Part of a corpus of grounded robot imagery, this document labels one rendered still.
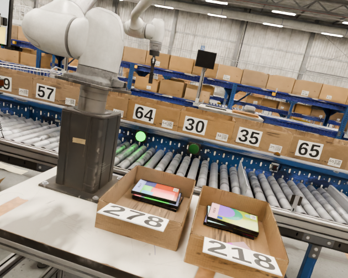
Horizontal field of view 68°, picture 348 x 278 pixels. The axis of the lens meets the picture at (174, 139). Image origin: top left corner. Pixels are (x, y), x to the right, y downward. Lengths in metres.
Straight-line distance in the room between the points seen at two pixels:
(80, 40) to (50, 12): 0.17
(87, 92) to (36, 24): 0.30
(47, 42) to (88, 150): 0.43
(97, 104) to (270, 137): 1.24
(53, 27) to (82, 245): 0.76
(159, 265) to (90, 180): 0.45
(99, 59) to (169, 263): 0.72
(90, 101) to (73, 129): 0.13
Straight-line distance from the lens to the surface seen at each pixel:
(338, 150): 2.03
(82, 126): 1.05
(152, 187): 1.13
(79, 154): 1.08
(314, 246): 1.54
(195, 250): 0.82
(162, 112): 1.88
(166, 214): 1.04
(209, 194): 1.15
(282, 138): 1.91
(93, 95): 1.04
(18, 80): 2.39
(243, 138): 1.87
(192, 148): 1.81
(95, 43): 1.02
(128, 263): 0.81
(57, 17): 1.13
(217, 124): 1.84
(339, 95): 6.88
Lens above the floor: 1.28
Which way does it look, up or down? 14 degrees down
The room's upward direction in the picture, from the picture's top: 11 degrees clockwise
